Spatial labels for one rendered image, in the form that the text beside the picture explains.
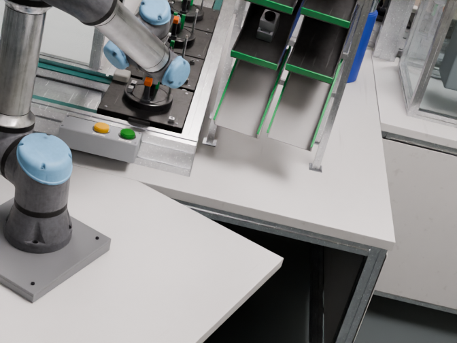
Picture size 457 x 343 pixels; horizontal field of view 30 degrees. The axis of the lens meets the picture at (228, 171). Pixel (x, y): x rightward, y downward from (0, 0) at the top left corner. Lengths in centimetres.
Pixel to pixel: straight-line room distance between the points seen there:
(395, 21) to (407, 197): 75
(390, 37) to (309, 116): 116
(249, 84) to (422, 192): 97
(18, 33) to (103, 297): 59
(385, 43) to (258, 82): 118
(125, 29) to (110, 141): 51
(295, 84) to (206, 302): 77
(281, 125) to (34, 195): 81
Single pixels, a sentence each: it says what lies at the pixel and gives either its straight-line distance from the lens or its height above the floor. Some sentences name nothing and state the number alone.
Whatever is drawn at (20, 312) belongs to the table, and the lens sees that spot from 183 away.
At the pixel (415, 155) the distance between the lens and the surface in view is 305.
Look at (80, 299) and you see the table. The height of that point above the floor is 86.
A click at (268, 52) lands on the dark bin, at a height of 121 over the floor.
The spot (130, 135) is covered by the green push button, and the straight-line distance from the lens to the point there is 226.
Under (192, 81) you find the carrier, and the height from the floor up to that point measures 97.
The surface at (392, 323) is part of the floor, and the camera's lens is 351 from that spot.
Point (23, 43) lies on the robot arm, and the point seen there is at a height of 132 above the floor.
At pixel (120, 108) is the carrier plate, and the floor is 97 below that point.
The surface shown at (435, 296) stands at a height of 21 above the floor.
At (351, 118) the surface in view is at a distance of 293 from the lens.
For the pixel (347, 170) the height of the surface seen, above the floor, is 86.
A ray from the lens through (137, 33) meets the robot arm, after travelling 185.
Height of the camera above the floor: 207
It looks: 30 degrees down
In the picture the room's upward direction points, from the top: 14 degrees clockwise
